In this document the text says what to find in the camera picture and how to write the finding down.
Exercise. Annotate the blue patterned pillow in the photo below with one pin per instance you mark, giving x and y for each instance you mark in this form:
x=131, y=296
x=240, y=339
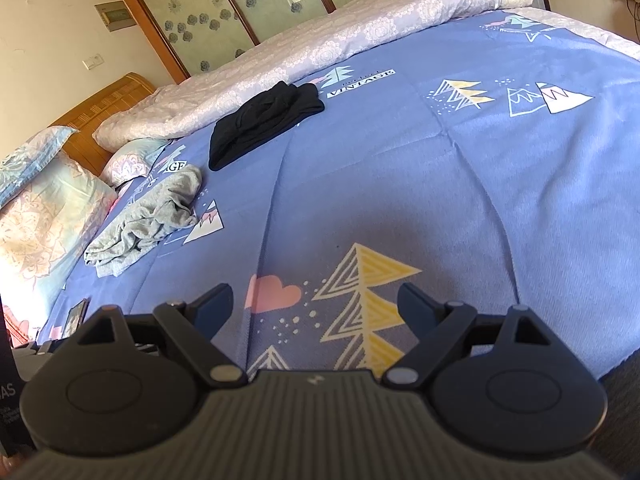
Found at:
x=25, y=160

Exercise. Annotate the small floral pillow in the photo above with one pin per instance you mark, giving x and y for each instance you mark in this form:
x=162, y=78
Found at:
x=132, y=160

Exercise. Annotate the white wall switch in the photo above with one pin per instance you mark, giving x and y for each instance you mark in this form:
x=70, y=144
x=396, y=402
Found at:
x=94, y=61

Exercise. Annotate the grey crumpled garment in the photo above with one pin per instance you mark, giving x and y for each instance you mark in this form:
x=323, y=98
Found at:
x=150, y=220

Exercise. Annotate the large floral pillow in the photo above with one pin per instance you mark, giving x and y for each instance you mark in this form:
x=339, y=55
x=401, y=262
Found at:
x=45, y=225

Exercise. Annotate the woven wooden headboard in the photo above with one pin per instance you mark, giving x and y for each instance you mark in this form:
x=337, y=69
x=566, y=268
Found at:
x=100, y=105

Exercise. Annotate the smartphone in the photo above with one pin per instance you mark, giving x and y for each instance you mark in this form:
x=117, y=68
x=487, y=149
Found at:
x=76, y=317

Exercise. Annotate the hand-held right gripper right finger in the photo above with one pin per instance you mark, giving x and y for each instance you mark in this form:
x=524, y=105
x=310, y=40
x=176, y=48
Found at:
x=417, y=310

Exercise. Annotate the wall electrical panel box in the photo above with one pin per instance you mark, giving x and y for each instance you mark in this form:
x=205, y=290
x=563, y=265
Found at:
x=116, y=15

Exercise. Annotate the blue printed bed sheet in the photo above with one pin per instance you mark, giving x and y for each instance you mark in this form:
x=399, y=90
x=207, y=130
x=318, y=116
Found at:
x=400, y=185

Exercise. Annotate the wooden wardrobe with frosted glass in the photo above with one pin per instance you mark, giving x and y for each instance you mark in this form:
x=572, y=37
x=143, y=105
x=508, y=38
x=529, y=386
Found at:
x=260, y=5

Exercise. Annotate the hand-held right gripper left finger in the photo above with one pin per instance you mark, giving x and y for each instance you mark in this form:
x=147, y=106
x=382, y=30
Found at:
x=212, y=310

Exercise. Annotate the black pants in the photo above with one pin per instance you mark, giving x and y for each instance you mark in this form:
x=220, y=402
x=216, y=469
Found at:
x=265, y=122

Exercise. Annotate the white floral quilt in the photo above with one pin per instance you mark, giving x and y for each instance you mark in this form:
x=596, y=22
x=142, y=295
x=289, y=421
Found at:
x=325, y=55

